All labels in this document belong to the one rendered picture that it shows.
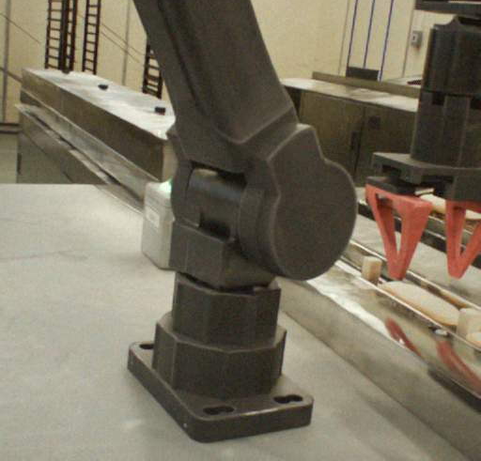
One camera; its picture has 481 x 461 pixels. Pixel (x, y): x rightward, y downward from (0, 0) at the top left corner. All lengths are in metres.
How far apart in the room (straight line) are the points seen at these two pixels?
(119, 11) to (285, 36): 1.77
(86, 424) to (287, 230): 0.17
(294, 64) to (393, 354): 7.94
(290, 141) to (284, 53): 7.95
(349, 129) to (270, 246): 4.20
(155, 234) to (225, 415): 0.36
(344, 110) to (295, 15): 3.81
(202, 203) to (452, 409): 0.20
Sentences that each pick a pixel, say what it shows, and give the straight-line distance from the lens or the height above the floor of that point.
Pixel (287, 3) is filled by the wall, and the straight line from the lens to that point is 8.40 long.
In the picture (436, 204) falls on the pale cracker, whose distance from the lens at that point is 0.89.
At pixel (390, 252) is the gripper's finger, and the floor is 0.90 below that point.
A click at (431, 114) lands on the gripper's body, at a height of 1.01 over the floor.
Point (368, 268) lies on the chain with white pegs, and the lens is 0.74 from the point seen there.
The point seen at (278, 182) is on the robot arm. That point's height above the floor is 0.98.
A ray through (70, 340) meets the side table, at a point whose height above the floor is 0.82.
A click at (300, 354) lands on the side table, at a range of 0.62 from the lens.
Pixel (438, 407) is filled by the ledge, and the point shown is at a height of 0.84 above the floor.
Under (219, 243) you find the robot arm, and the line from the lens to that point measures 0.48.
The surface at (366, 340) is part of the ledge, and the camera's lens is 0.59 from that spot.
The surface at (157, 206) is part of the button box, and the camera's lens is 0.80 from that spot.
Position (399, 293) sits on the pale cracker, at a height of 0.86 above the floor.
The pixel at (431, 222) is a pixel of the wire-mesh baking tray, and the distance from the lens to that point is 0.83.
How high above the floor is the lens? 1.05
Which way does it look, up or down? 13 degrees down
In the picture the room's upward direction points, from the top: 7 degrees clockwise
